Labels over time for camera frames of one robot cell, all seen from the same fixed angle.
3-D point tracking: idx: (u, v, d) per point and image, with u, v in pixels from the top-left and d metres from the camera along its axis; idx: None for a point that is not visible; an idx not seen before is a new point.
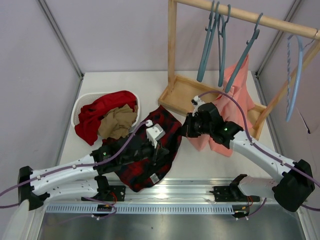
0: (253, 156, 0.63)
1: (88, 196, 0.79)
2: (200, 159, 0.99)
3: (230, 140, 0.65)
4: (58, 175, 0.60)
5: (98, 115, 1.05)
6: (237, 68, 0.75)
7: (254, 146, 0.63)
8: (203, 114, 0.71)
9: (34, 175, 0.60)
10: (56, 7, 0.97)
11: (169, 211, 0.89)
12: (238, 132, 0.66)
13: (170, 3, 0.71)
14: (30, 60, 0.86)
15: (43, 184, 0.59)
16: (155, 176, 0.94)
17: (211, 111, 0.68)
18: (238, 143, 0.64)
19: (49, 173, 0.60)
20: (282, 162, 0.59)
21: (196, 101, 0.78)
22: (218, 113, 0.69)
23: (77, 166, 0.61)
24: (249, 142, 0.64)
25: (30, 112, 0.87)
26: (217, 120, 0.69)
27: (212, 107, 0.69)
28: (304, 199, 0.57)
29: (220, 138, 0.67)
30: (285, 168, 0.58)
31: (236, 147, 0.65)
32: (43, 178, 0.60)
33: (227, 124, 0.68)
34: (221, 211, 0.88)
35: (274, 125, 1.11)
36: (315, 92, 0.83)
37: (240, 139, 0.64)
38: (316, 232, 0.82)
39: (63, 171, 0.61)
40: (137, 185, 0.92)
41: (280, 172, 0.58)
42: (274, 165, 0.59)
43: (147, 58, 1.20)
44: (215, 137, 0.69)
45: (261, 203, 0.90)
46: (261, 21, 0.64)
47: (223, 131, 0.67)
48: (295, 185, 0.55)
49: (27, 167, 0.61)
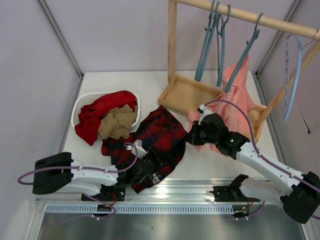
0: (260, 167, 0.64)
1: (88, 194, 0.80)
2: (201, 160, 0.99)
3: (237, 151, 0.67)
4: (92, 174, 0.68)
5: (98, 115, 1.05)
6: (237, 68, 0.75)
7: (261, 158, 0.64)
8: (208, 125, 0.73)
9: (75, 164, 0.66)
10: (56, 7, 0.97)
11: (169, 211, 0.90)
12: (244, 144, 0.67)
13: (170, 3, 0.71)
14: (30, 60, 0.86)
15: (80, 175, 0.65)
16: (156, 177, 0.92)
17: (216, 122, 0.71)
18: (245, 154, 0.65)
19: (87, 169, 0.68)
20: (292, 175, 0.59)
21: (202, 110, 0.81)
22: (223, 124, 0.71)
23: (108, 172, 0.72)
24: (257, 153, 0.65)
25: (30, 112, 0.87)
26: (225, 132, 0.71)
27: (217, 118, 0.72)
28: (313, 210, 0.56)
29: (227, 150, 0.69)
30: (295, 180, 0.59)
31: (243, 158, 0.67)
32: (82, 170, 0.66)
33: (233, 135, 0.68)
34: (222, 211, 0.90)
35: (274, 125, 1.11)
36: (315, 93, 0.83)
37: (247, 151, 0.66)
38: (316, 232, 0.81)
39: (97, 171, 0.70)
40: (139, 185, 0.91)
41: (290, 184, 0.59)
42: (283, 177, 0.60)
43: (147, 58, 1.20)
44: (221, 148, 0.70)
45: (261, 203, 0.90)
46: (261, 21, 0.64)
47: (230, 143, 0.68)
48: (305, 198, 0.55)
49: (68, 154, 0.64)
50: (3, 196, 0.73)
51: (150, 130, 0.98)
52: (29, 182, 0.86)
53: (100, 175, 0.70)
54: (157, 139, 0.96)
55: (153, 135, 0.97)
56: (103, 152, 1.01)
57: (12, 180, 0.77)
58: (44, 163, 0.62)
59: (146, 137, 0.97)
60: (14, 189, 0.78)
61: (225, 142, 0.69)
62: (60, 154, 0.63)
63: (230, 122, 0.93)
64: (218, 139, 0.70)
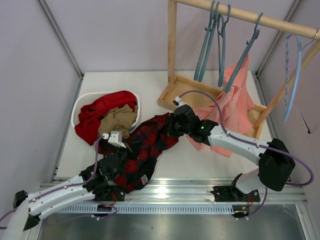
0: (231, 146, 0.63)
1: (90, 199, 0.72)
2: (201, 159, 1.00)
3: (208, 137, 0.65)
4: (51, 196, 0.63)
5: (98, 115, 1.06)
6: (237, 68, 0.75)
7: (230, 136, 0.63)
8: (179, 117, 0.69)
9: (29, 198, 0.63)
10: (56, 7, 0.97)
11: (169, 211, 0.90)
12: (214, 127, 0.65)
13: (170, 3, 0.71)
14: (31, 60, 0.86)
15: (38, 205, 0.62)
16: (145, 177, 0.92)
17: (187, 112, 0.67)
18: (214, 137, 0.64)
19: (44, 195, 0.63)
20: (257, 144, 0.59)
21: (177, 102, 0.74)
22: (193, 112, 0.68)
23: (69, 185, 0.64)
24: (225, 134, 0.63)
25: (30, 112, 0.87)
26: (196, 121, 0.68)
27: (186, 108, 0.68)
28: (286, 176, 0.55)
29: (200, 137, 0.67)
30: (261, 149, 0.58)
31: (215, 142, 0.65)
32: (38, 199, 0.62)
33: (204, 122, 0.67)
34: (221, 211, 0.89)
35: (274, 125, 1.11)
36: (315, 93, 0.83)
37: (216, 133, 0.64)
38: (316, 232, 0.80)
39: (56, 191, 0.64)
40: (128, 185, 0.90)
41: (257, 154, 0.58)
42: (250, 149, 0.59)
43: (147, 58, 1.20)
44: (194, 136, 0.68)
45: (260, 203, 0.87)
46: (261, 21, 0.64)
47: (200, 130, 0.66)
48: (274, 164, 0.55)
49: (20, 192, 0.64)
50: (3, 195, 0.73)
51: (140, 130, 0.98)
52: (29, 182, 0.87)
53: (64, 193, 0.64)
54: (146, 137, 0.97)
55: (142, 134, 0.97)
56: (97, 150, 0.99)
57: (11, 180, 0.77)
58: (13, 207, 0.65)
59: (135, 136, 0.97)
60: (14, 188, 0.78)
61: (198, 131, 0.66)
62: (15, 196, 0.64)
63: (230, 122, 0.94)
64: (190, 128, 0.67)
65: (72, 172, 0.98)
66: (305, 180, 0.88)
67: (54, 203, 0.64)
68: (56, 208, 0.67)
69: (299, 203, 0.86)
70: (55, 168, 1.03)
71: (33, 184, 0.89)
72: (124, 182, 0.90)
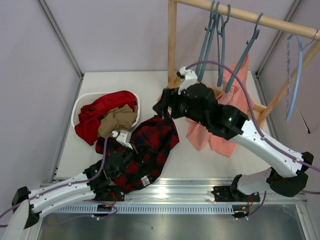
0: (262, 151, 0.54)
1: (90, 199, 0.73)
2: (200, 159, 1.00)
3: (236, 132, 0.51)
4: (54, 193, 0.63)
5: (98, 115, 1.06)
6: (237, 68, 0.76)
7: (265, 141, 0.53)
8: (194, 101, 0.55)
9: (33, 194, 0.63)
10: (56, 7, 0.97)
11: (169, 211, 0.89)
12: (243, 122, 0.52)
13: (170, 3, 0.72)
14: (31, 61, 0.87)
15: (41, 201, 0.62)
16: (146, 179, 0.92)
17: (207, 96, 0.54)
18: (247, 138, 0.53)
19: (47, 191, 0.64)
20: (296, 159, 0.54)
21: (183, 74, 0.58)
22: (214, 97, 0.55)
23: (73, 183, 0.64)
24: (260, 136, 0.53)
25: (29, 112, 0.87)
26: (214, 108, 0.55)
27: (207, 90, 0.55)
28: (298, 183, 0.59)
29: (223, 130, 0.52)
30: (298, 165, 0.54)
31: (240, 141, 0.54)
32: (42, 195, 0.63)
33: (229, 111, 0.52)
34: (222, 211, 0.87)
35: (274, 125, 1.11)
36: (315, 93, 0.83)
37: (250, 134, 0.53)
38: (316, 232, 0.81)
39: (60, 188, 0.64)
40: (128, 185, 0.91)
41: (294, 170, 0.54)
42: (287, 163, 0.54)
43: (147, 58, 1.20)
44: (214, 128, 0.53)
45: (260, 203, 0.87)
46: (261, 21, 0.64)
47: (227, 121, 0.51)
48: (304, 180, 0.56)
49: (25, 188, 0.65)
50: (3, 195, 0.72)
51: (141, 130, 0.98)
52: (29, 182, 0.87)
53: (67, 191, 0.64)
54: (147, 138, 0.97)
55: (142, 134, 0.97)
56: (98, 150, 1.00)
57: (11, 180, 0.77)
58: (13, 203, 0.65)
59: (137, 137, 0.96)
60: (14, 188, 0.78)
61: (221, 122, 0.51)
62: (16, 193, 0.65)
63: None
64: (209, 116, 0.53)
65: (72, 172, 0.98)
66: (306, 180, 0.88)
67: (57, 200, 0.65)
68: (57, 206, 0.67)
69: (299, 203, 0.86)
70: (55, 168, 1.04)
71: (32, 183, 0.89)
72: (124, 182, 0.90)
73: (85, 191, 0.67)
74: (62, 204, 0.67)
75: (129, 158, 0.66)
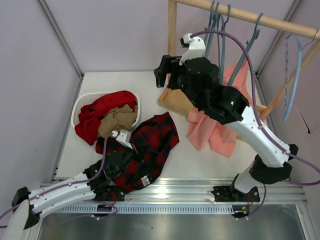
0: (256, 140, 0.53)
1: (90, 199, 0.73)
2: (201, 159, 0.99)
3: (236, 117, 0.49)
4: (54, 193, 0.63)
5: (98, 115, 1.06)
6: (237, 68, 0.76)
7: (261, 130, 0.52)
8: (198, 79, 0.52)
9: (33, 194, 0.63)
10: (56, 7, 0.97)
11: (169, 211, 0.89)
12: (243, 109, 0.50)
13: (170, 3, 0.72)
14: (31, 61, 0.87)
15: (42, 202, 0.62)
16: (146, 179, 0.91)
17: (213, 74, 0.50)
18: (245, 125, 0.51)
19: (47, 192, 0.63)
20: (285, 151, 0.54)
21: (187, 43, 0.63)
22: (217, 76, 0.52)
23: (73, 183, 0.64)
24: (257, 125, 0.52)
25: (29, 112, 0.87)
26: (215, 89, 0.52)
27: (212, 69, 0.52)
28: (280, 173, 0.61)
29: (222, 113, 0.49)
30: (285, 157, 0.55)
31: (236, 126, 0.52)
32: (42, 196, 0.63)
33: (231, 94, 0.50)
34: (222, 211, 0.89)
35: (274, 126, 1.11)
36: (315, 93, 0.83)
37: (249, 121, 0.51)
38: (316, 232, 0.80)
39: (60, 188, 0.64)
40: (128, 185, 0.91)
41: (281, 161, 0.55)
42: (277, 154, 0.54)
43: (147, 58, 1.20)
44: (213, 112, 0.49)
45: (259, 203, 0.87)
46: (261, 21, 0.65)
47: (228, 104, 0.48)
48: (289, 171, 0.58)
49: (25, 189, 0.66)
50: (3, 195, 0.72)
51: (141, 130, 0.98)
52: (29, 182, 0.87)
53: (68, 191, 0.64)
54: (147, 138, 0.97)
55: (142, 134, 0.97)
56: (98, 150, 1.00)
57: (11, 180, 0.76)
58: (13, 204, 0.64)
59: (136, 137, 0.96)
60: (14, 188, 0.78)
61: (222, 104, 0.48)
62: (16, 193, 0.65)
63: None
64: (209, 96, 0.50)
65: (72, 172, 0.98)
66: (306, 180, 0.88)
67: (57, 200, 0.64)
68: (57, 206, 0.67)
69: (299, 203, 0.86)
70: (55, 168, 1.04)
71: (32, 184, 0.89)
72: (124, 182, 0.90)
73: (85, 190, 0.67)
74: (62, 204, 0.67)
75: (129, 157, 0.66)
